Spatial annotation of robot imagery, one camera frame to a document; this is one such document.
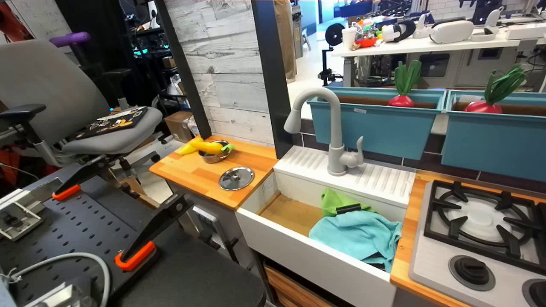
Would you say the yellow-green toy banana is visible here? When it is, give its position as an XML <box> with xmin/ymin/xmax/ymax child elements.
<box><xmin>177</xmin><ymin>137</ymin><xmax>223</xmax><ymax>155</ymax></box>

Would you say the wooden counter left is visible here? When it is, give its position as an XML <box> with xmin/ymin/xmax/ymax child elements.
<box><xmin>150</xmin><ymin>138</ymin><xmax>276</xmax><ymax>210</ymax></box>

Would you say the green toy in pot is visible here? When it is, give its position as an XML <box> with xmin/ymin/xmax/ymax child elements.
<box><xmin>221</xmin><ymin>143</ymin><xmax>233</xmax><ymax>154</ymax></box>

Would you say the round metal lid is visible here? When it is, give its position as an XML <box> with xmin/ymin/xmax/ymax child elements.
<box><xmin>218</xmin><ymin>167</ymin><xmax>254</xmax><ymax>191</ymax></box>

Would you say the small metal pot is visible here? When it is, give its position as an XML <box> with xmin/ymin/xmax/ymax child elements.
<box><xmin>197</xmin><ymin>140</ymin><xmax>230</xmax><ymax>164</ymax></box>

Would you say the white toy sink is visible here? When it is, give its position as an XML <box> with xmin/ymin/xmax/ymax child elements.
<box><xmin>235</xmin><ymin>147</ymin><xmax>416</xmax><ymax>307</ymax></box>

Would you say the grey toy faucet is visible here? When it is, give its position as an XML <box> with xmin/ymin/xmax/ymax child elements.
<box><xmin>283</xmin><ymin>87</ymin><xmax>363</xmax><ymax>176</ymax></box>

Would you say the green cloth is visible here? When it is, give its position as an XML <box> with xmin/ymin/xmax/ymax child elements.
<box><xmin>320</xmin><ymin>190</ymin><xmax>368</xmax><ymax>217</ymax></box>

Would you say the cardboard box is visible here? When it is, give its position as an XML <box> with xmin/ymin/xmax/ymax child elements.
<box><xmin>163</xmin><ymin>111</ymin><xmax>194</xmax><ymax>142</ymax></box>

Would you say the teal cloth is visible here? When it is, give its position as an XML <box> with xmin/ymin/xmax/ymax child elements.
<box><xmin>308</xmin><ymin>212</ymin><xmax>400</xmax><ymax>271</ymax></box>

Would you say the left teal planter box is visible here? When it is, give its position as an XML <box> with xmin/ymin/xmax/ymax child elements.
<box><xmin>334</xmin><ymin>87</ymin><xmax>447</xmax><ymax>161</ymax></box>

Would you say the teal planter box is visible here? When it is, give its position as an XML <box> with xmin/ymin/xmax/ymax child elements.
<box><xmin>441</xmin><ymin>91</ymin><xmax>546</xmax><ymax>183</ymax></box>
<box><xmin>334</xmin><ymin>87</ymin><xmax>447</xmax><ymax>161</ymax></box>

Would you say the left toy radish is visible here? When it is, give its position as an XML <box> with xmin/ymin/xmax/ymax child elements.
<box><xmin>389</xmin><ymin>60</ymin><xmax>421</xmax><ymax>108</ymax></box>

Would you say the toy radish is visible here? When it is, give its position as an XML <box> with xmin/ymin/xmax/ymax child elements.
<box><xmin>464</xmin><ymin>65</ymin><xmax>525</xmax><ymax>114</ymax></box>
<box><xmin>389</xmin><ymin>60</ymin><xmax>421</xmax><ymax>108</ymax></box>

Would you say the near black orange clamp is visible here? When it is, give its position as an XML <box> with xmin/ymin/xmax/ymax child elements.
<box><xmin>114</xmin><ymin>195</ymin><xmax>189</xmax><ymax>273</ymax></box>

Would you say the black orange clamp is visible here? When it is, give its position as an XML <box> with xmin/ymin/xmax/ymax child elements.
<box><xmin>114</xmin><ymin>195</ymin><xmax>189</xmax><ymax>273</ymax></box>
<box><xmin>51</xmin><ymin>155</ymin><xmax>109</xmax><ymax>201</ymax></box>

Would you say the far black orange clamp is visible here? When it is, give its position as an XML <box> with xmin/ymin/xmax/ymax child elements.
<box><xmin>51</xmin><ymin>155</ymin><xmax>109</xmax><ymax>201</ymax></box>

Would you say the black perforated table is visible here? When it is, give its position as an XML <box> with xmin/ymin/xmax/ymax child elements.
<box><xmin>0</xmin><ymin>178</ymin><xmax>266</xmax><ymax>307</ymax></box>

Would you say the toy gas stove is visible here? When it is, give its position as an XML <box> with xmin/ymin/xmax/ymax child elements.
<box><xmin>409</xmin><ymin>181</ymin><xmax>546</xmax><ymax>307</ymax></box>

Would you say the grey office chair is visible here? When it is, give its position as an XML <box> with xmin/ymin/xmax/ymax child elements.
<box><xmin>0</xmin><ymin>39</ymin><xmax>162</xmax><ymax>167</ymax></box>

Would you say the right toy radish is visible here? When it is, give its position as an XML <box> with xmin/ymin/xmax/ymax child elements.
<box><xmin>464</xmin><ymin>65</ymin><xmax>525</xmax><ymax>114</ymax></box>

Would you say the right teal planter box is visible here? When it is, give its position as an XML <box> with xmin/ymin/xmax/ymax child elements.
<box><xmin>441</xmin><ymin>91</ymin><xmax>546</xmax><ymax>183</ymax></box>

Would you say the white background table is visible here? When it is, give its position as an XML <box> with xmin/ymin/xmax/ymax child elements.
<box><xmin>332</xmin><ymin>22</ymin><xmax>546</xmax><ymax>82</ymax></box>

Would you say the black vertical post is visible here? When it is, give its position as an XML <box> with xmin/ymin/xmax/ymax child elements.
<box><xmin>250</xmin><ymin>0</ymin><xmax>291</xmax><ymax>159</ymax></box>

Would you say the purple handle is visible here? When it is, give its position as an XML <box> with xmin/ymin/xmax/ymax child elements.
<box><xmin>49</xmin><ymin>31</ymin><xmax>90</xmax><ymax>48</ymax></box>

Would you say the grey cable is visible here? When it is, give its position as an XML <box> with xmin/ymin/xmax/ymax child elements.
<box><xmin>1</xmin><ymin>251</ymin><xmax>112</xmax><ymax>307</ymax></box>

